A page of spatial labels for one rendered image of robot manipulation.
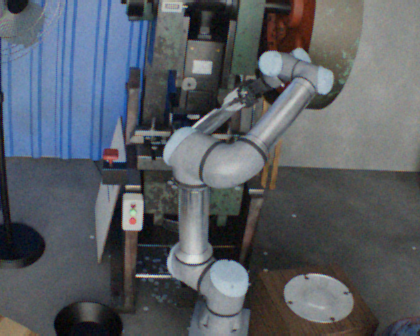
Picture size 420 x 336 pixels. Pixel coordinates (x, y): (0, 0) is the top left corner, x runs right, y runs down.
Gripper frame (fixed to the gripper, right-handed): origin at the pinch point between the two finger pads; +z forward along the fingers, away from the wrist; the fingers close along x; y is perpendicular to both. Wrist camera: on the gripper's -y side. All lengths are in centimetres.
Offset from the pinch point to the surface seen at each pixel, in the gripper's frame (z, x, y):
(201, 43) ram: 3.5, -25.8, -13.1
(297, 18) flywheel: -26.5, -16.0, -36.2
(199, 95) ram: 15.9, -9.5, -11.6
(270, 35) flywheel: -2, -19, -60
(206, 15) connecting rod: -3.6, -34.1, -15.8
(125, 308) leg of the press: 87, 50, 19
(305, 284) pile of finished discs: 17, 76, -7
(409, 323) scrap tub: -23, 102, 4
